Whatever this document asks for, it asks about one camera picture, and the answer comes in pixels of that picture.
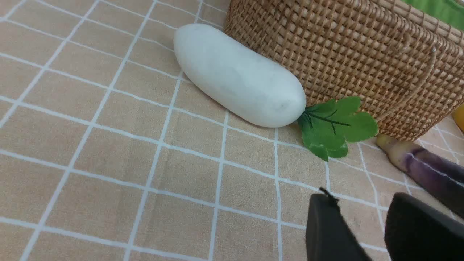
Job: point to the checkered beige tablecloth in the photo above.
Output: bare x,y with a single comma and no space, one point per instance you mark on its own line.
109,153

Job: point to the white radish with green leaves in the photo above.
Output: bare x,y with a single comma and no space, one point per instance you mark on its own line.
266,94

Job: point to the woven wicker basket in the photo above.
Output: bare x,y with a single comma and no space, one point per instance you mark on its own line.
406,66

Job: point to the yellow banana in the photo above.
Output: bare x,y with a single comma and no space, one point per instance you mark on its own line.
458,117

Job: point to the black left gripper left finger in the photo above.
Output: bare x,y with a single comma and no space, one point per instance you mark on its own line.
328,237

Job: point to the purple eggplant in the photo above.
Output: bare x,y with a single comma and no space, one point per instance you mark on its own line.
440,177

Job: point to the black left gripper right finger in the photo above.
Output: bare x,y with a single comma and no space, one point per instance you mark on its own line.
415,231

